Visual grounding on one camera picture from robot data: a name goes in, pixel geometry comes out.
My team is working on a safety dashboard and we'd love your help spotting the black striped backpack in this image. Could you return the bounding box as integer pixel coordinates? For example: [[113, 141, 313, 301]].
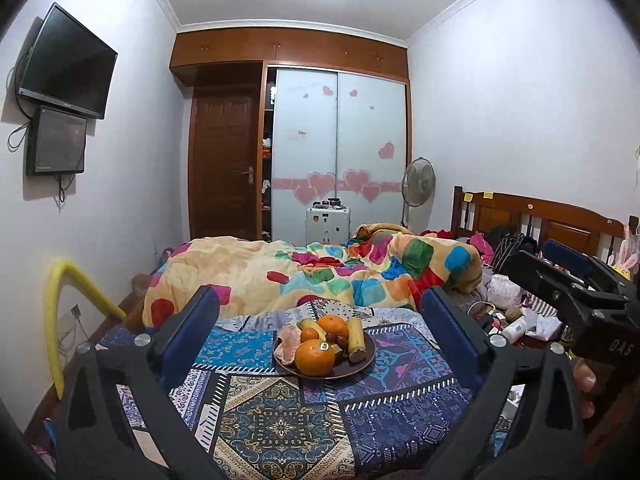
[[487, 225, 539, 269]]

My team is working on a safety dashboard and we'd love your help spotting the dark brown round plate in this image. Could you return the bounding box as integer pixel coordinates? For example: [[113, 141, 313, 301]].
[[272, 327, 377, 380]]

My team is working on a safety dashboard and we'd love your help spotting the pink quilted bag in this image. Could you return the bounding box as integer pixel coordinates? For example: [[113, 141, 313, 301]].
[[487, 275, 524, 309]]

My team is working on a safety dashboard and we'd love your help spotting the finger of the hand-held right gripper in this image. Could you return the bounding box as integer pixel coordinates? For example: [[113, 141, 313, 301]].
[[502, 249, 632, 312], [541, 239, 627, 282]]

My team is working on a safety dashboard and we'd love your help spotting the brown wooden door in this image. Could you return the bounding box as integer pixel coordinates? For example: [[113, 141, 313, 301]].
[[189, 87, 264, 242]]

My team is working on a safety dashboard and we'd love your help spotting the standing fan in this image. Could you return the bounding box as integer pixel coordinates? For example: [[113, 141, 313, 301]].
[[400, 157, 437, 229]]

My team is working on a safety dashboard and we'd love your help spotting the colourful patchwork blanket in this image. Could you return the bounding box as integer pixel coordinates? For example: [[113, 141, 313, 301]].
[[142, 224, 483, 331]]

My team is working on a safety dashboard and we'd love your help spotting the medium orange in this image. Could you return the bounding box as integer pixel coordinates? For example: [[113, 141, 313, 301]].
[[317, 314, 350, 341]]

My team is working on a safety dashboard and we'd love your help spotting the person's right hand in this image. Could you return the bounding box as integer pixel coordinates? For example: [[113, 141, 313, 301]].
[[572, 357, 599, 422]]

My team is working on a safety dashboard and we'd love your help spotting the white bottle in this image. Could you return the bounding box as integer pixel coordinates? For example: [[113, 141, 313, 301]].
[[501, 316, 529, 345]]

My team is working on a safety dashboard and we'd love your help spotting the black monitor cable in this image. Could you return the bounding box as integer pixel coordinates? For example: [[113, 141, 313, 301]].
[[7, 120, 32, 152]]

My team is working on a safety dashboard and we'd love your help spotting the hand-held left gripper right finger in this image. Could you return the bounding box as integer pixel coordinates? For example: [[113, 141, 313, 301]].
[[420, 287, 587, 480]]

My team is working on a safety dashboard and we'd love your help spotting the wooden headboard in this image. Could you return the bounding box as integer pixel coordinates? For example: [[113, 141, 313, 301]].
[[450, 186, 629, 262]]

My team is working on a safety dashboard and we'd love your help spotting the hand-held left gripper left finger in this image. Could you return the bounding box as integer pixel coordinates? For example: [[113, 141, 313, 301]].
[[55, 285, 237, 480]]

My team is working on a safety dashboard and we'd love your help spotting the small wall monitor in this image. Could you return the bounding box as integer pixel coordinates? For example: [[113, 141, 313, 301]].
[[26, 106, 89, 177]]

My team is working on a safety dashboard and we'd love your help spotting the yellow banana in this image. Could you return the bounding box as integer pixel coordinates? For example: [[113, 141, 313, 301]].
[[296, 319, 328, 341]]

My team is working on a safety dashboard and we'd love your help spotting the wardrobe with heart stickers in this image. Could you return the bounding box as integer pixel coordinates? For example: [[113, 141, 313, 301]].
[[170, 27, 412, 242]]

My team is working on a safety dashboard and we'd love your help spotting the yellow foam padded rail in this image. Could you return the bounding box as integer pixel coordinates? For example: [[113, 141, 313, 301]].
[[44, 257, 127, 401]]

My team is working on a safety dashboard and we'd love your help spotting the black wall television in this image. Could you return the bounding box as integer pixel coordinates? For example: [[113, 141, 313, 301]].
[[17, 2, 119, 121]]

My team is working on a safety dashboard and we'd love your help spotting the large orange with sticker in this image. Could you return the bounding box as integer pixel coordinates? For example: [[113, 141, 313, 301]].
[[294, 339, 337, 377]]

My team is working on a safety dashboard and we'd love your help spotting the small white cabinet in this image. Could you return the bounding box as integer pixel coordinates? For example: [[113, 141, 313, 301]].
[[306, 200, 351, 247]]

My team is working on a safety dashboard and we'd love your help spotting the peeled pomelo segment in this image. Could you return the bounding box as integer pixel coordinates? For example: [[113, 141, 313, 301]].
[[277, 324, 302, 366]]

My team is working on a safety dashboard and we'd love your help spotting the patterned blue bedsheet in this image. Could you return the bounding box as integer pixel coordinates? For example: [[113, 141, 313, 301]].
[[95, 300, 517, 480]]

